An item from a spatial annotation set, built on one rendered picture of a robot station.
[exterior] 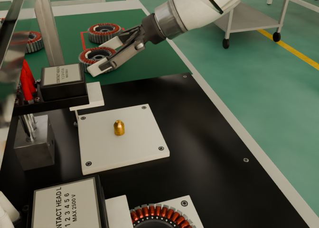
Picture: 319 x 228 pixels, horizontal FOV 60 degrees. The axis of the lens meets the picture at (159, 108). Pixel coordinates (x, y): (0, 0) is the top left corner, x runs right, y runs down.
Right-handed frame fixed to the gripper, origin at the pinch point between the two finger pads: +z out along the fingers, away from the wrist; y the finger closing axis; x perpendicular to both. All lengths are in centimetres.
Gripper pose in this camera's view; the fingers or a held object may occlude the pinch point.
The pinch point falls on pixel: (99, 59)
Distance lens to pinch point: 81.8
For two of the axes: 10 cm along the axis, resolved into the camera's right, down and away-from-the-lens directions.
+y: 0.5, -6.0, 8.0
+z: -8.7, 3.7, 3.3
